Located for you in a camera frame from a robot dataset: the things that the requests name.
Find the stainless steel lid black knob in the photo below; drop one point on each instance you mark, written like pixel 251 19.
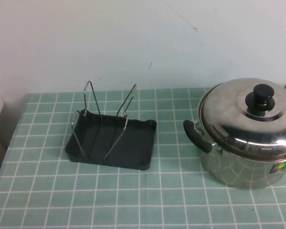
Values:
pixel 226 112

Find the green white checked tablecloth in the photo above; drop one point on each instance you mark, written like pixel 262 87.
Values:
pixel 133 202

